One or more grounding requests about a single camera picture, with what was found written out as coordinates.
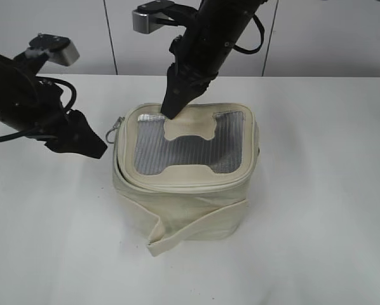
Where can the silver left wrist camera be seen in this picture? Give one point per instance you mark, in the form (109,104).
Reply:
(59,50)

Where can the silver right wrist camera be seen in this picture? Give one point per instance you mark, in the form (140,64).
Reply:
(151,16)

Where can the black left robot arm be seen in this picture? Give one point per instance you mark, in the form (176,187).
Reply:
(41,109)

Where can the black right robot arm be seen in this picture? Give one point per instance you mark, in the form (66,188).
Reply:
(212,32)

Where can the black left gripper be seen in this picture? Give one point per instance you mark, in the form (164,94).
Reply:
(63,129)

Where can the cream zippered bag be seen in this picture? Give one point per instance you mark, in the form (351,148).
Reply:
(185,178)

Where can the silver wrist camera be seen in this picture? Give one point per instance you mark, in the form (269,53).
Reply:
(59,50)
(151,16)

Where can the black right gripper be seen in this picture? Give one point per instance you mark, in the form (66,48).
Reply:
(198,59)

